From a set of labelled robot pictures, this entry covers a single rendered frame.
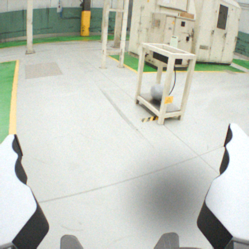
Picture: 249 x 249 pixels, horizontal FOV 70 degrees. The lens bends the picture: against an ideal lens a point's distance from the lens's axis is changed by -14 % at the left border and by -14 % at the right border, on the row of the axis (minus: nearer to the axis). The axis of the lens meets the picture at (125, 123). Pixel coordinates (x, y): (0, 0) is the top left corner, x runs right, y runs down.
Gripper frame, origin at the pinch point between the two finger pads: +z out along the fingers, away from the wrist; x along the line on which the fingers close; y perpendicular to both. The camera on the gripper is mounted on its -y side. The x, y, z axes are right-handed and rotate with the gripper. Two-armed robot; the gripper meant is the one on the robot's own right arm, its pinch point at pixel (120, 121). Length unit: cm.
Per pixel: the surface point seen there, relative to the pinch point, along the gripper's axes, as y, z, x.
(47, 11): -65, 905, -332
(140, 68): 61, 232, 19
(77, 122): 100, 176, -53
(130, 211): 107, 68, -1
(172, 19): 4, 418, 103
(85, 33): 68, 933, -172
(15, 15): -79, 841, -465
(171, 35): 40, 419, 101
